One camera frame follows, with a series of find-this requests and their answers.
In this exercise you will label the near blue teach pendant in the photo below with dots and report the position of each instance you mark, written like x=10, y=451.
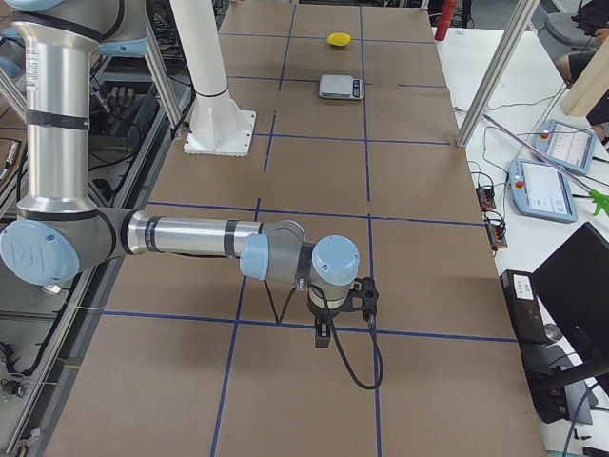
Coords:
x=538, y=190

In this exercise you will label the black mini computer box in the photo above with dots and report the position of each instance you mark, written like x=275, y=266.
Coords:
x=523, y=306

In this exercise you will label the aluminium frame post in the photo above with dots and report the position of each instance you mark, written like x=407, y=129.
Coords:
x=510, y=39

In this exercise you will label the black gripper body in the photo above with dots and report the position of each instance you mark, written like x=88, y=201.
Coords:
x=322, y=315

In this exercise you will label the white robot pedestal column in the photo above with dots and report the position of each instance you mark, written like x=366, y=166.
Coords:
x=217, y=125

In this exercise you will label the blue teach pendant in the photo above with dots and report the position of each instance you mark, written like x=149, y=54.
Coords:
x=566, y=145
x=538, y=190

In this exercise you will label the far orange circuit board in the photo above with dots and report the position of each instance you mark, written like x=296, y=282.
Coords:
x=485, y=192

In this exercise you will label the near orange circuit board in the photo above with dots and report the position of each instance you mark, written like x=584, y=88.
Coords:
x=496, y=229

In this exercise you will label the seated person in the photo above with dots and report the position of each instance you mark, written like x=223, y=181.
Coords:
x=571, y=65

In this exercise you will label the far blue teach pendant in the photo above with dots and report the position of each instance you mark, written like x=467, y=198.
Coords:
x=566, y=145

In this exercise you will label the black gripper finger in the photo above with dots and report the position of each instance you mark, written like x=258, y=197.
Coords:
x=322, y=334

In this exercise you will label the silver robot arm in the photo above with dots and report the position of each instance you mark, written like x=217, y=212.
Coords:
x=59, y=231

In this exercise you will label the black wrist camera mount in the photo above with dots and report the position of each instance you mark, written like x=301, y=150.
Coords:
x=362, y=298

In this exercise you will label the black monitor with stand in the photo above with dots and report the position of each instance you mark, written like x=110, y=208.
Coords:
x=572, y=284

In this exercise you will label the silver digital kitchen scale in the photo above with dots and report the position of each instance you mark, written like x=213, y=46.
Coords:
x=341, y=87

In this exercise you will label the orange circuit board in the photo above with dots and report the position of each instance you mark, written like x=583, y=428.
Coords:
x=485, y=192
x=496, y=229

